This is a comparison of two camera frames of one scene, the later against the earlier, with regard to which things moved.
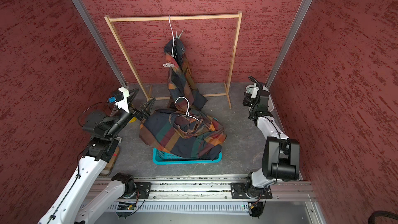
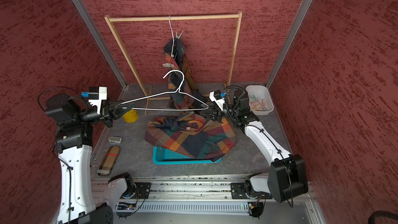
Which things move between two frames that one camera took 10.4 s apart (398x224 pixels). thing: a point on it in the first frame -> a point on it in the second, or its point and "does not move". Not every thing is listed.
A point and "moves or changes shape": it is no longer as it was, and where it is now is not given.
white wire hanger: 172,55 does not move
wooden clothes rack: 110,18 does not move
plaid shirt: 181,80 does not move
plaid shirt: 186,134 moves or changes shape
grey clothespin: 179,36 does not move
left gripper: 144,112 -> 105,114
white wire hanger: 187,112 -> 207,107
